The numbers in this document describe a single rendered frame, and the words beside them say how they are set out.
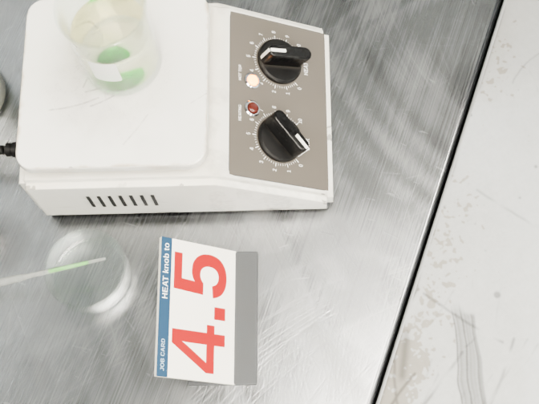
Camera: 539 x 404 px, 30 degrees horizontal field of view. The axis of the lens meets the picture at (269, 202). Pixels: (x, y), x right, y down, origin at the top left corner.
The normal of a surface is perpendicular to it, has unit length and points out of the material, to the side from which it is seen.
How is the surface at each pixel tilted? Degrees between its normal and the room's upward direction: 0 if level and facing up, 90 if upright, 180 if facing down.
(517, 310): 0
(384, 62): 0
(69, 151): 0
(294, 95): 30
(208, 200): 90
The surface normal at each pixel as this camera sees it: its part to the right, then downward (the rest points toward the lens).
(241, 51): 0.45, -0.29
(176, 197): 0.00, 0.95
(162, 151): -0.06, -0.33
